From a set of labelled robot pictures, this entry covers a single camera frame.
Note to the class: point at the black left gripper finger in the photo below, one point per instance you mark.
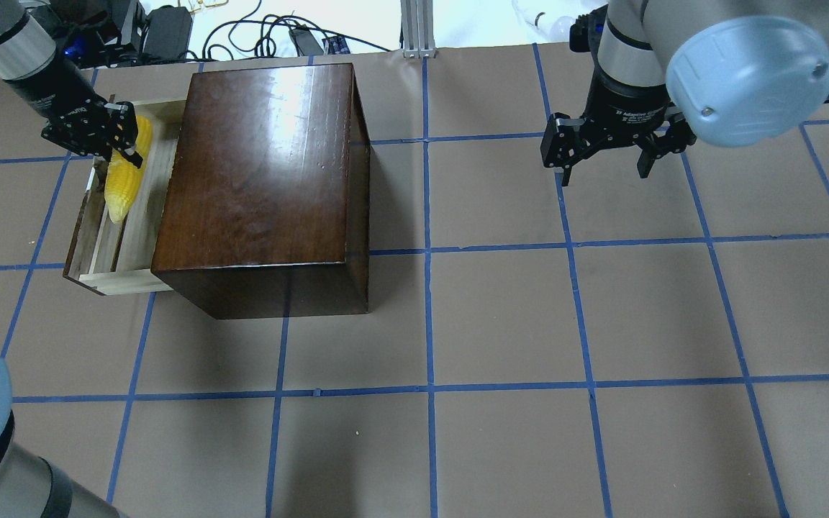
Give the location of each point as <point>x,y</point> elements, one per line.
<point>122,131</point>
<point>80,139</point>

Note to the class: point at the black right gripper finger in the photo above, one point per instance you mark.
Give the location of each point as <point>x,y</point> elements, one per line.
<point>678,137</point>
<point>566,141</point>

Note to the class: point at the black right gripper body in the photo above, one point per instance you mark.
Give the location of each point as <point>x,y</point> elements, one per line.
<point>622,106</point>

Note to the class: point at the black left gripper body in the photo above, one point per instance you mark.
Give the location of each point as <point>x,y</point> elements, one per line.
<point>53,92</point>

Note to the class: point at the yellow corn cob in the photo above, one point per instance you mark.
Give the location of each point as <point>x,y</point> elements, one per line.
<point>123,180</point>

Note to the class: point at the dark wooden drawer box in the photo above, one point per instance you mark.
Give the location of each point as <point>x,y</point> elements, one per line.
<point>266,212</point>

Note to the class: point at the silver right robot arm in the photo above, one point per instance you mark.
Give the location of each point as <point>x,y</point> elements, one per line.
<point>667,74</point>

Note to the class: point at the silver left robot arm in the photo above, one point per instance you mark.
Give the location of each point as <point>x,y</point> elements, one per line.
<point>31,486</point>

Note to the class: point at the white light bulb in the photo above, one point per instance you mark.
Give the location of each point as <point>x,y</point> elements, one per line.
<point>554,27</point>

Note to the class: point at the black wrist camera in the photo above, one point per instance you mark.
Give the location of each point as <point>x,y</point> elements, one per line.
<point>586,32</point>

